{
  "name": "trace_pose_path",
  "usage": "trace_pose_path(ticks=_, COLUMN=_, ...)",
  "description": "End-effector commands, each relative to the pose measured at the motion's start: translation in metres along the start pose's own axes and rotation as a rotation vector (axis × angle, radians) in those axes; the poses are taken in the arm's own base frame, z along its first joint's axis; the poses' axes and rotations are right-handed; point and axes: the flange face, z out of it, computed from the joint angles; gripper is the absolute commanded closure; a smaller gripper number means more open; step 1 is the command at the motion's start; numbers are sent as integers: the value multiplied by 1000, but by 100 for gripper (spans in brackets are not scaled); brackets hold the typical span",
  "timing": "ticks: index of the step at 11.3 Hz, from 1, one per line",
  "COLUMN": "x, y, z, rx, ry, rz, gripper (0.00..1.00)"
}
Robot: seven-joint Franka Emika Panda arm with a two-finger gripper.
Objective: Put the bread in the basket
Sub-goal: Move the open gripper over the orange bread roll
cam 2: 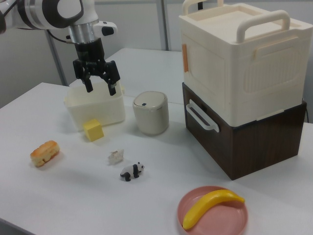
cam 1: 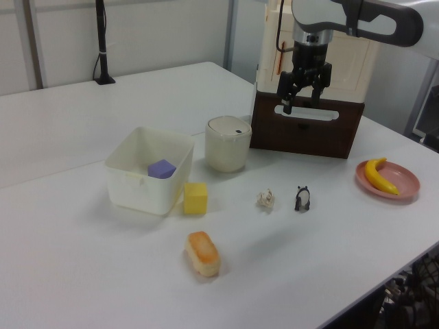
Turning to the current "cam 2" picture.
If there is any cream plastic basket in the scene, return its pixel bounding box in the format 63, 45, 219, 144
64, 81, 127, 133

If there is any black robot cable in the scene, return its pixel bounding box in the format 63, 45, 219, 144
45, 29, 74, 44

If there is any yellow foam cube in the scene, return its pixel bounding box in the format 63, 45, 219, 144
83, 118, 105, 142

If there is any beige lidded trash can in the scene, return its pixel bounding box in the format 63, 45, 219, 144
133, 91, 170, 137

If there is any dark brown wooden drawer box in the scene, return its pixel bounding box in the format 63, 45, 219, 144
182, 82, 308, 181

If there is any toy panda figure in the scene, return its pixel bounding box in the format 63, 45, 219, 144
119, 162, 145, 182

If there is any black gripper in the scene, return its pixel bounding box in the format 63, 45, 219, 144
72, 38, 121, 96

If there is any toy bread loaf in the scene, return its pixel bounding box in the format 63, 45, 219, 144
30, 140, 61, 168

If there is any cream storage box with handles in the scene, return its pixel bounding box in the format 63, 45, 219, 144
178, 0, 311, 129

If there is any yellow toy banana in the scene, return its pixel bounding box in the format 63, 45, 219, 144
182, 189, 246, 230

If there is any pink plate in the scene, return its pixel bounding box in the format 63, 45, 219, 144
177, 186, 249, 235

